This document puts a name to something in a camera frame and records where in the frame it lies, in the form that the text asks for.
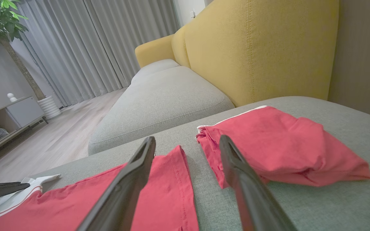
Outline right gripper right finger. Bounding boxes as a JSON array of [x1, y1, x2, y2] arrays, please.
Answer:
[[219, 135, 298, 231]]

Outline large grey sofa seat cushion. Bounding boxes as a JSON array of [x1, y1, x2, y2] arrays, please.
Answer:
[[29, 96, 370, 231]]

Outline grey low media cabinet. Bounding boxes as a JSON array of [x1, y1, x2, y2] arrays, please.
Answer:
[[0, 96, 49, 159]]

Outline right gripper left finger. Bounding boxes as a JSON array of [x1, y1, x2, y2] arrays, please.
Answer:
[[76, 136, 157, 231]]

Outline red jersey with white sleeves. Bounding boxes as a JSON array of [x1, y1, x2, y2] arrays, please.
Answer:
[[0, 145, 200, 231]]

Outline grey pleated curtain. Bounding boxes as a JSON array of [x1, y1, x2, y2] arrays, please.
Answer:
[[13, 0, 181, 108]]

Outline red shorts with white stripe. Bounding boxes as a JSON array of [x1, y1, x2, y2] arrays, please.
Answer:
[[196, 105, 370, 189]]

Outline white ribbed plant pot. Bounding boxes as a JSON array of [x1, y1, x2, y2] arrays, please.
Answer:
[[37, 96, 62, 120]]

